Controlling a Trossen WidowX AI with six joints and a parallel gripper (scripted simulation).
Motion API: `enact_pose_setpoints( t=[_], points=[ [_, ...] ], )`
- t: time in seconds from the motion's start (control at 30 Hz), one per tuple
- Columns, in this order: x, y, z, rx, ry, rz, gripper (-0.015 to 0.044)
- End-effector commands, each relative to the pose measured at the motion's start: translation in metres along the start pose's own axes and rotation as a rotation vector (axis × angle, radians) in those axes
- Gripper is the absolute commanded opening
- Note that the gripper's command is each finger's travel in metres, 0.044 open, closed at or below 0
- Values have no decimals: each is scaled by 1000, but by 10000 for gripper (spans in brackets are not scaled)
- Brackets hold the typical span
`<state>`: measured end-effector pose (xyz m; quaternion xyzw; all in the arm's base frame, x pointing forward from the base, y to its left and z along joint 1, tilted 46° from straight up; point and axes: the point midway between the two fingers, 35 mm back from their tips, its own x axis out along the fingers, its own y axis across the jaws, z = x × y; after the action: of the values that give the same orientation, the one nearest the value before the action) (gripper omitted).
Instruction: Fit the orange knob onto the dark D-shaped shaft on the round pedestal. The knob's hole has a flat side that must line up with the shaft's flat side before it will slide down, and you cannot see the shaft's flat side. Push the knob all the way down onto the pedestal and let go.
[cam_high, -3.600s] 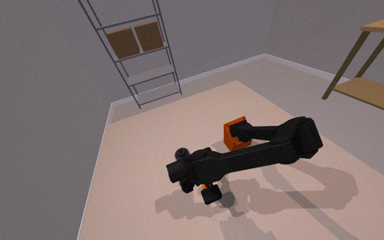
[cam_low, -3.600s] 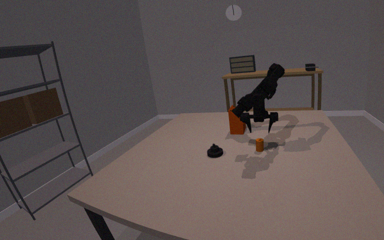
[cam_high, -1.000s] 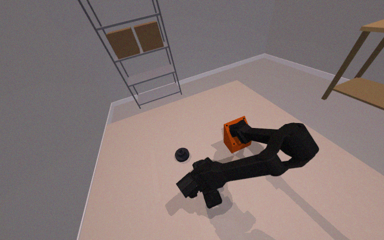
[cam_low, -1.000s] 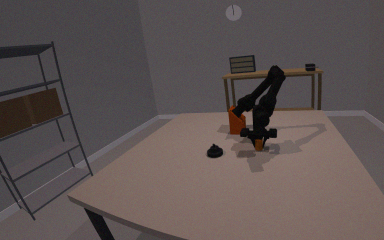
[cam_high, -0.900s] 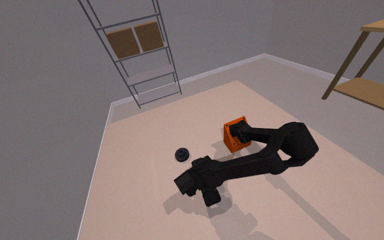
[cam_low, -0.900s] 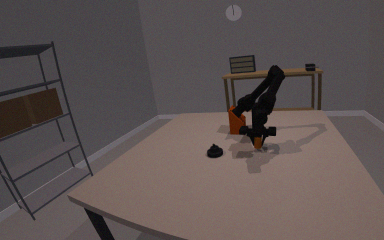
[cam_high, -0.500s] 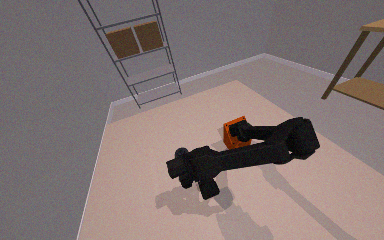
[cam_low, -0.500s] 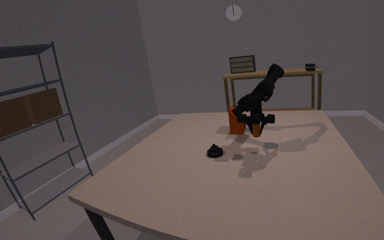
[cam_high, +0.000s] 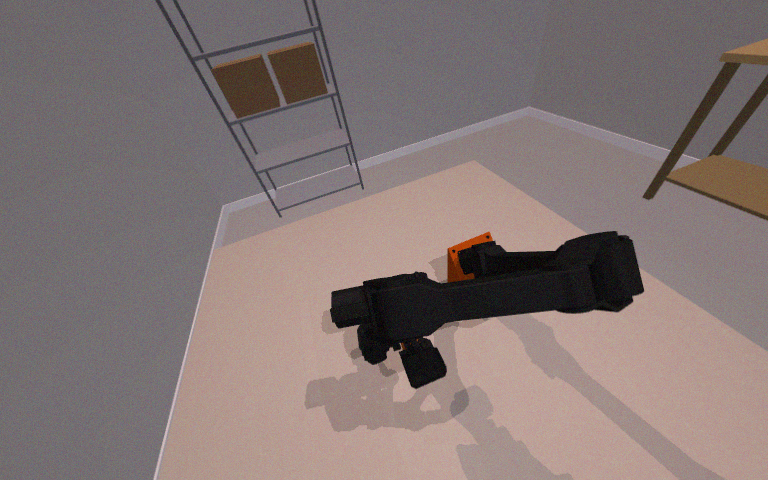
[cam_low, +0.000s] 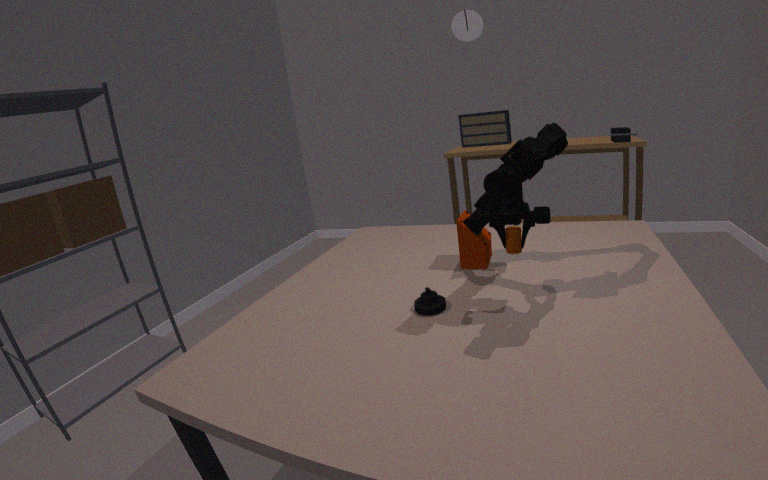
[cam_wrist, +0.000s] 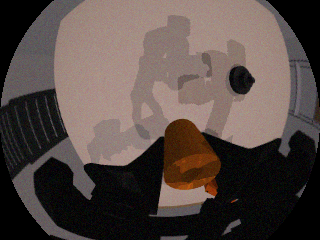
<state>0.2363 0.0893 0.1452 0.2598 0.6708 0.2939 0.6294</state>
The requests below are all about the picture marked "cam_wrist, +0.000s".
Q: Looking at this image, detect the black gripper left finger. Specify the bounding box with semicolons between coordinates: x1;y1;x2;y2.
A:
84;136;164;215

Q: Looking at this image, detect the orange knob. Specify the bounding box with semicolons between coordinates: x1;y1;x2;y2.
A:
164;119;221;191

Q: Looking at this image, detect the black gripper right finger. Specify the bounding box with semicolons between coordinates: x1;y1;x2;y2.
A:
201;132;281;204

